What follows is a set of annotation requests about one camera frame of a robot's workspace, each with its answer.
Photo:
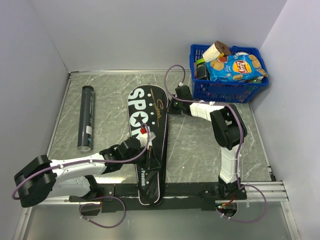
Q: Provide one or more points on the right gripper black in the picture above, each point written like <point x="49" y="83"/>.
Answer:
<point x="172" y="109"/>

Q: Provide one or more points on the black shuttlecock tube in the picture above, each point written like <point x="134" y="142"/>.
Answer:
<point x="85" y="126"/>

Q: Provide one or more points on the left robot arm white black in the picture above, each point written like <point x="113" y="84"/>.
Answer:
<point x="43" y="178"/>

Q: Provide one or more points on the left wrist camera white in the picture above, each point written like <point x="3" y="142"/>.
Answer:
<point x="146" y="136"/>

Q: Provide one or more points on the black racket bag SPORT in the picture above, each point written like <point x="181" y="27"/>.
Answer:
<point x="147" y="106"/>

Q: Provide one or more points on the blue chips bag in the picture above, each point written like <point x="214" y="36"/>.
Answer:
<point x="235" y="68"/>

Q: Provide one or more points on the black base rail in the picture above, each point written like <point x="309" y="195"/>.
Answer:
<point x="177" y="196"/>

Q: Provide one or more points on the cream brown snack package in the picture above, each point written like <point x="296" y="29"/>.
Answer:
<point x="215" y="50"/>

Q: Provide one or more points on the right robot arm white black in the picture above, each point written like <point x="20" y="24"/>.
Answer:
<point x="229" y="132"/>

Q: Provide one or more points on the black green box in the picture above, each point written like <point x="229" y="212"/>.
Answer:
<point x="201" y="71"/>

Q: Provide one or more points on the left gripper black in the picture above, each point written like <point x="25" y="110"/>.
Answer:
<point x="150" y="160"/>

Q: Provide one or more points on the blue plastic basket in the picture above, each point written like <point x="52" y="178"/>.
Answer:
<point x="220" y="91"/>

